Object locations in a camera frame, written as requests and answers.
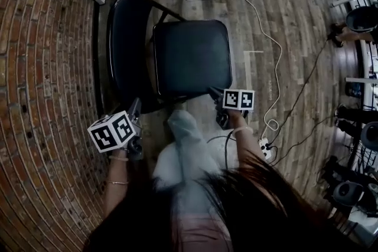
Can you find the person's light grey trousers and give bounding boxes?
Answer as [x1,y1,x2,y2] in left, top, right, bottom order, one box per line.
[151,109,234,218]

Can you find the black folding chair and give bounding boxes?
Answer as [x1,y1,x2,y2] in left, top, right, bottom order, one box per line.
[105,0,234,116]

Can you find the person's pink shirt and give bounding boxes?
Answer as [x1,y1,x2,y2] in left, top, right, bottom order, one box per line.
[174,213,234,252]

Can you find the pale band bracelet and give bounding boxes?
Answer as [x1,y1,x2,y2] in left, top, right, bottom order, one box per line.
[231,125,255,136]

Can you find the thin black floor cable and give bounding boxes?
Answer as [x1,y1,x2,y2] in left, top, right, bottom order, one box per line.
[267,38,337,168]

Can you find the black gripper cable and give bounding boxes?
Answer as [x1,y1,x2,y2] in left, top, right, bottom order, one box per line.
[206,129,237,171]

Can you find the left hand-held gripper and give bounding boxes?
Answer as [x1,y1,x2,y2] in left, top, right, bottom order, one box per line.
[87,97,145,162]

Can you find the person's left forearm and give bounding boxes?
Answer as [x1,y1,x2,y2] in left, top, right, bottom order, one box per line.
[102,149,131,218]

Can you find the brown wooden stand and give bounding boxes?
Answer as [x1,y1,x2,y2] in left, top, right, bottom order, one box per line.
[327,22,373,48]

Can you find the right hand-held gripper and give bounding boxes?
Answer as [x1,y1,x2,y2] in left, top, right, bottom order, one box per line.
[207,86,255,131]

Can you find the long white power cable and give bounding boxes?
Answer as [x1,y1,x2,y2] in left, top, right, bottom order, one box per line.
[163,0,284,141]

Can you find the person's right forearm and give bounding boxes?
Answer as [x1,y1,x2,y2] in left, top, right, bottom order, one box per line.
[229,110,268,168]

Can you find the grey round device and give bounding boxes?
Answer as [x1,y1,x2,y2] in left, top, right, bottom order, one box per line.
[333,181,364,205]

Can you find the white desk frame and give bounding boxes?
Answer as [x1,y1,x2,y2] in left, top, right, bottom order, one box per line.
[344,38,378,112]

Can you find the black baseboard strip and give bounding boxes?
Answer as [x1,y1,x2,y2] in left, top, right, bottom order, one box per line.
[92,0,110,119]

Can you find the white power strip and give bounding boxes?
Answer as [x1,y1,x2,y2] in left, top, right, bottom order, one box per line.
[258,138,275,161]

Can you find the black round bin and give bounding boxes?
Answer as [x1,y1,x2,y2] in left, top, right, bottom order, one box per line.
[345,5,378,34]

